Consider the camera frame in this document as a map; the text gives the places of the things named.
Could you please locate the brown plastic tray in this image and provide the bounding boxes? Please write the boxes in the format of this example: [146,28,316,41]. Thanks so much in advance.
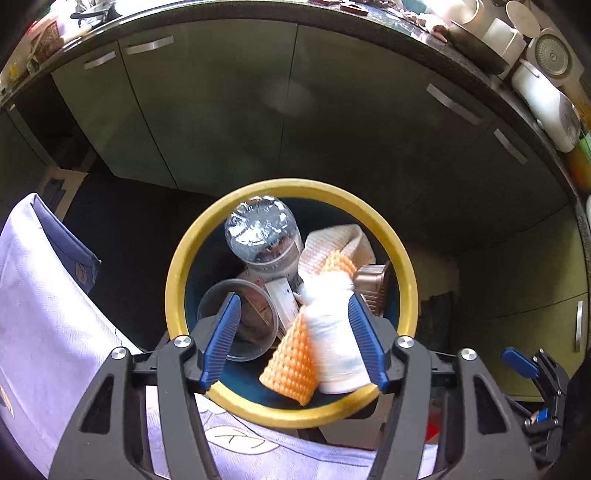
[353,261,393,316]

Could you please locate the white paper box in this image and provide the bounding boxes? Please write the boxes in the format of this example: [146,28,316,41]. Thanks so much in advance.
[264,278,300,334]

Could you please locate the yellow rimmed trash bin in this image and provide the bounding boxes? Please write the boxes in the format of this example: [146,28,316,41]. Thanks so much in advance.
[163,178,421,430]

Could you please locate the white kettle jug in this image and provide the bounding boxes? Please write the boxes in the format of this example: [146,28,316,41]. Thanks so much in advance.
[449,0,485,30]

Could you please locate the purple floral tablecloth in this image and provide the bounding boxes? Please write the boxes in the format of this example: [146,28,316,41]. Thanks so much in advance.
[0,191,440,480]

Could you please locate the clear plastic cup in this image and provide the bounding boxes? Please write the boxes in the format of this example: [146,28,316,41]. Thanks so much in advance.
[197,278,280,363]

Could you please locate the white paper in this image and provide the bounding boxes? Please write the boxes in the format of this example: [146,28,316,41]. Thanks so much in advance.
[297,271,370,395]

